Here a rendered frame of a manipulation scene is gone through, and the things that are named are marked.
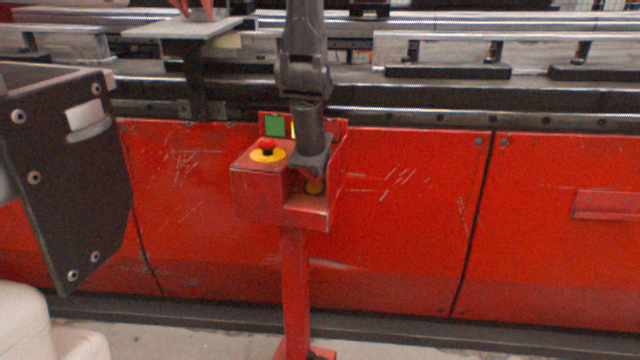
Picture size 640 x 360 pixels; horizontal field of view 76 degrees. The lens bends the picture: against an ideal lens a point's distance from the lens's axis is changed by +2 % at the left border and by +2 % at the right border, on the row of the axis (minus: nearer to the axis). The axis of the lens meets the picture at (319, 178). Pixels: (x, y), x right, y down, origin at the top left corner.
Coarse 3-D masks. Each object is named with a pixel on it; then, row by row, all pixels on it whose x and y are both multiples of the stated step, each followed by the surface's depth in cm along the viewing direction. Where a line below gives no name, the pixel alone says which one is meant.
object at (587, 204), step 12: (588, 192) 102; (600, 192) 102; (612, 192) 101; (624, 192) 101; (576, 204) 104; (588, 204) 104; (600, 204) 103; (612, 204) 103; (624, 204) 103; (636, 204) 102; (576, 216) 104; (588, 216) 103; (600, 216) 103; (612, 216) 103; (624, 216) 102; (636, 216) 102
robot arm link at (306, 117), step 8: (296, 104) 69; (304, 104) 68; (312, 104) 68; (320, 104) 69; (296, 112) 69; (304, 112) 68; (312, 112) 68; (320, 112) 70; (296, 120) 70; (304, 120) 69; (312, 120) 69; (320, 120) 71; (296, 128) 71; (304, 128) 70; (312, 128) 71
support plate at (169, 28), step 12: (156, 24) 93; (168, 24) 93; (180, 24) 93; (192, 24) 93; (204, 24) 93; (216, 24) 93; (228, 24) 93; (132, 36) 83; (144, 36) 82; (156, 36) 82; (168, 36) 82; (180, 36) 82; (192, 36) 81; (204, 36) 81
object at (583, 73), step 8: (552, 64) 99; (560, 64) 99; (568, 64) 99; (584, 64) 99; (592, 64) 99; (600, 64) 99; (624, 64) 98; (632, 64) 98; (552, 72) 99; (560, 72) 96; (568, 72) 96; (576, 72) 96; (584, 72) 96; (592, 72) 95; (600, 72) 95; (608, 72) 95; (616, 72) 95; (624, 72) 95; (632, 72) 95; (560, 80) 97; (568, 80) 97; (576, 80) 97; (584, 80) 97; (592, 80) 96; (600, 80) 96; (608, 80) 96; (616, 80) 96; (624, 80) 96; (632, 80) 95
